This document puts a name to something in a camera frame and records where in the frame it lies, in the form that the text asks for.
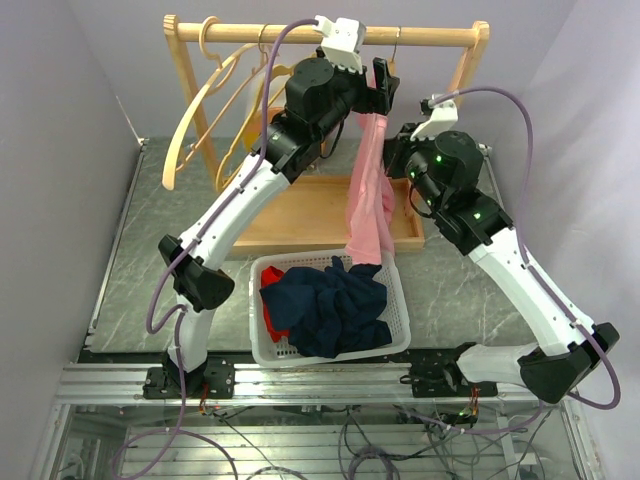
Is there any wooden hanger with pink shirt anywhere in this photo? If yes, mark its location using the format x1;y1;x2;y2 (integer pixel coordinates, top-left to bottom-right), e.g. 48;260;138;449
388;26;402;76

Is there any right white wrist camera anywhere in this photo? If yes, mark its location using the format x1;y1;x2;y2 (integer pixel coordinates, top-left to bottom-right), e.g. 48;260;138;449
410;93;458;141

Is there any light wooden hanger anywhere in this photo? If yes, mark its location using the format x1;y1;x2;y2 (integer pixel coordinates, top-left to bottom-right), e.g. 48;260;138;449
161;14;257;191

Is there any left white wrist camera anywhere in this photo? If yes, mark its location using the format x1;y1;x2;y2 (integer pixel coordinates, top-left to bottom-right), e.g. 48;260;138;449
313;15;366;74

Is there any yellow wooden hanger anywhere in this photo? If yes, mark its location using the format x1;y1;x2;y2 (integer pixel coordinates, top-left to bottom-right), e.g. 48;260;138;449
214;47;294;193

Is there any white orange yellow drawer unit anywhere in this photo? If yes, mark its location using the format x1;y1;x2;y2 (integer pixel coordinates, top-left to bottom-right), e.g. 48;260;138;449
241;74;288;151

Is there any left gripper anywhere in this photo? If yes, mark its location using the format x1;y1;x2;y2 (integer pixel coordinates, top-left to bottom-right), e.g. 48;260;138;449
316;46;404;145

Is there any red t shirt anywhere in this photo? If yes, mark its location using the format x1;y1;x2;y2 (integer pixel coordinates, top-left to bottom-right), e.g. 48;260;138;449
259;266;290;343

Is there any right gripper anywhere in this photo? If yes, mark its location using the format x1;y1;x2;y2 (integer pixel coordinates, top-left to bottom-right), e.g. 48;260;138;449
379;122;447;214

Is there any navy blue t shirt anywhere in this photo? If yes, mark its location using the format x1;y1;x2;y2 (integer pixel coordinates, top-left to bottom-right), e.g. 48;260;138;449
275;256;391;359

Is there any pink t shirt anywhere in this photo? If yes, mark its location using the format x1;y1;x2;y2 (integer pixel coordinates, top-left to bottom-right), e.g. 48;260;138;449
345;113;395;265

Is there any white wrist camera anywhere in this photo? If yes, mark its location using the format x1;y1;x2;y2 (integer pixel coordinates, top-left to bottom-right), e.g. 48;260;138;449
410;93;458;141
313;15;366;74

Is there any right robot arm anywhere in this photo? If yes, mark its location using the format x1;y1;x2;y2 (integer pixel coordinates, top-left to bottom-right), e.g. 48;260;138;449
383;130;620;404

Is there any wooden clothes rack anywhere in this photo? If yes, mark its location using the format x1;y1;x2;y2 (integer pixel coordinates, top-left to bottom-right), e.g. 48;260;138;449
180;20;490;255

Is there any floor cable bundle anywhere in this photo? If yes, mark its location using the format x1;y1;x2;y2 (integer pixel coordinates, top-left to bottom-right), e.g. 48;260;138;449
114;399;551;480

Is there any white plastic basket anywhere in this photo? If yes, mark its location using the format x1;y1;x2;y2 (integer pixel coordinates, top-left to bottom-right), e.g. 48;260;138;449
248;249;411;368

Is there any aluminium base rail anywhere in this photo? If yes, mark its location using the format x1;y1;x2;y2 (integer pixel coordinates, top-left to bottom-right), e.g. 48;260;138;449
54;362;581;406

